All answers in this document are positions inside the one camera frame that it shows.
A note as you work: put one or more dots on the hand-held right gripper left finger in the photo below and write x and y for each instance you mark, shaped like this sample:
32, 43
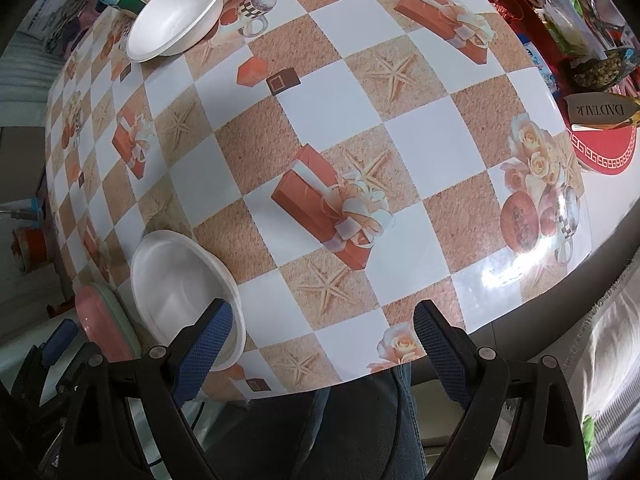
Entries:
205, 350

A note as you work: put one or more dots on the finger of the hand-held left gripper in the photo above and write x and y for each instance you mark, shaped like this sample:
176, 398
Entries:
60, 340

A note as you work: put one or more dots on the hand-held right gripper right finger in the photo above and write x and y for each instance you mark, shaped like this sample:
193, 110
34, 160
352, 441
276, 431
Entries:
440, 355

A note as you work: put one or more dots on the pink square plate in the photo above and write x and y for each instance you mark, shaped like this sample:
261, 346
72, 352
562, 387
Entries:
100, 320

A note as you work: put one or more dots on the large white bowl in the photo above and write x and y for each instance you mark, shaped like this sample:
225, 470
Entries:
175, 285

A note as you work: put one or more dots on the medium white bowl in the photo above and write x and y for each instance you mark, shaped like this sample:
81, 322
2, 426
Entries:
175, 15

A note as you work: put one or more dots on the person's blue jeans legs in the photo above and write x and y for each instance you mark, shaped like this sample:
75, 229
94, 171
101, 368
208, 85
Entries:
350, 435

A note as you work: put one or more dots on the white sofa cushion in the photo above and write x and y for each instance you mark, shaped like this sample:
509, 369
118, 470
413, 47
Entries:
615, 360

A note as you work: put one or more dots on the checkered printed tablecloth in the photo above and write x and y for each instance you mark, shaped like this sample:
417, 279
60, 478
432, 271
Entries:
425, 125

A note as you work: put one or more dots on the red round box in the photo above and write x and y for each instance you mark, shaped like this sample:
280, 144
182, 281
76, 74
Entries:
605, 152

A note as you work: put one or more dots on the clear plastic bag of snacks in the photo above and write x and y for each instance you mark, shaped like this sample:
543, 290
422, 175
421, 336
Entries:
600, 72

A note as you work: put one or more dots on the printed white blue bag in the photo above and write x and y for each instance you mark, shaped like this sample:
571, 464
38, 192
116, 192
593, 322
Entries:
55, 15

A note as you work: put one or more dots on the pile of packaged snacks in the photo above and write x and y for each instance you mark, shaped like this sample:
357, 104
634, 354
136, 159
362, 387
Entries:
565, 20

